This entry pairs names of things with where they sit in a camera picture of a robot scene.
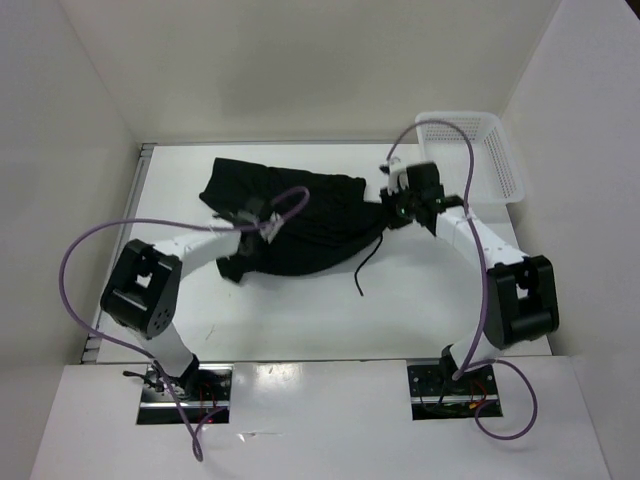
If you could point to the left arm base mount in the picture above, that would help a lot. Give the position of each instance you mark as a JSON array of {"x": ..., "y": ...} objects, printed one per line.
[{"x": 208, "y": 399}]

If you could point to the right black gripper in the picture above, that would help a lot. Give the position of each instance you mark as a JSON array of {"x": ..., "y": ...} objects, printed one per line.
[{"x": 388, "y": 201}]

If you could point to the white perforated plastic basket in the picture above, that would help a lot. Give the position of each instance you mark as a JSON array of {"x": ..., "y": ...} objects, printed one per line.
[{"x": 445, "y": 137}]

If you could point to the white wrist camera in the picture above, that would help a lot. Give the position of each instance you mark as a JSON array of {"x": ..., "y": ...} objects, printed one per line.
[
  {"x": 269, "y": 232},
  {"x": 396, "y": 171}
]

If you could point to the black shorts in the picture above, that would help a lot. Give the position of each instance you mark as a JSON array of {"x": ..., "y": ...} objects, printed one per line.
[{"x": 335, "y": 225}]

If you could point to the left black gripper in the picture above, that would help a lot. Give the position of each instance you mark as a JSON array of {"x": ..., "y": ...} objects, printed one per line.
[{"x": 261, "y": 245}]

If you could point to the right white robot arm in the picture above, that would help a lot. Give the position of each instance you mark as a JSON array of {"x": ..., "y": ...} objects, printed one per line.
[{"x": 518, "y": 292}]

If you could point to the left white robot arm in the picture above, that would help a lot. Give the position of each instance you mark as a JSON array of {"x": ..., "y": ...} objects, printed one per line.
[{"x": 141, "y": 294}]

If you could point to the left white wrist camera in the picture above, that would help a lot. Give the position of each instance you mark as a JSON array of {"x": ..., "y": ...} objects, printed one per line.
[{"x": 269, "y": 232}]

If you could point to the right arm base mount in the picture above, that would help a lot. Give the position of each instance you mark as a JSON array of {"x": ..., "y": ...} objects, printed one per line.
[{"x": 435, "y": 397}]

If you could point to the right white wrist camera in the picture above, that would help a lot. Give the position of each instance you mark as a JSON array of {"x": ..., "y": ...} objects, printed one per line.
[{"x": 396, "y": 171}]

